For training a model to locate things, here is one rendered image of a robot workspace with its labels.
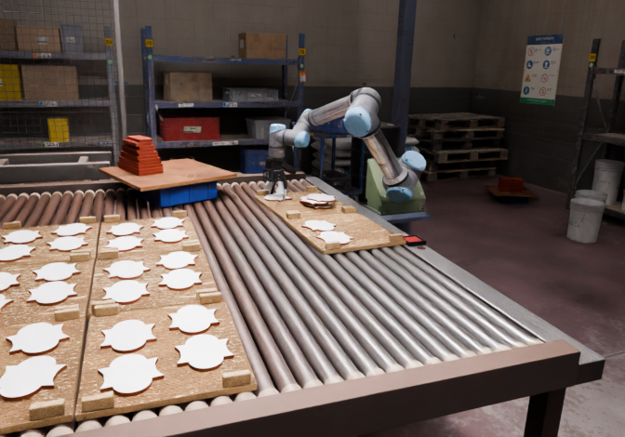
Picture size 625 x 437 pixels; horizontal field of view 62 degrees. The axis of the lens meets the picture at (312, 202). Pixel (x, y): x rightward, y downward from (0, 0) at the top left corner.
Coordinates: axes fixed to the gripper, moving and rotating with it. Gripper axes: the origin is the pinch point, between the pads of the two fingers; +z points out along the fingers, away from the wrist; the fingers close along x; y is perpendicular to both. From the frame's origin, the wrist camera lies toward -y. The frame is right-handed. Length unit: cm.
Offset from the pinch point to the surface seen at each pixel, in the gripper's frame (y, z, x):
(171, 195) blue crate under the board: 46, -1, -21
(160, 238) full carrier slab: 73, 3, 24
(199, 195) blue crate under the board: 31.4, 0.6, -21.2
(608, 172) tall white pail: -458, 24, -5
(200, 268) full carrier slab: 74, 4, 55
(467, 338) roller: 41, 4, 133
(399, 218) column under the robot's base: -39, 6, 45
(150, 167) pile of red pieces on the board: 48, -11, -39
